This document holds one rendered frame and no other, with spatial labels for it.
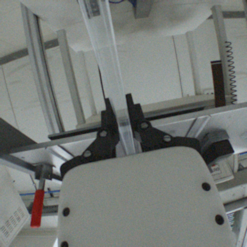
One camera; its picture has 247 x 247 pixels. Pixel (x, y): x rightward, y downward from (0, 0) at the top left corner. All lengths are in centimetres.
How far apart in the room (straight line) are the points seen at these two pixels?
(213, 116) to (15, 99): 236
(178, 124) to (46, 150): 19
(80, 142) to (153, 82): 176
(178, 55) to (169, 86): 43
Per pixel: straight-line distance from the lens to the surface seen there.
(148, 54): 197
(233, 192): 65
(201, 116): 22
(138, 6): 52
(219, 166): 53
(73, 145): 22
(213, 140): 29
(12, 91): 245
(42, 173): 29
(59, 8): 54
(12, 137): 28
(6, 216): 133
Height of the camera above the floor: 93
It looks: 11 degrees up
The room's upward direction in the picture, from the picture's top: 168 degrees clockwise
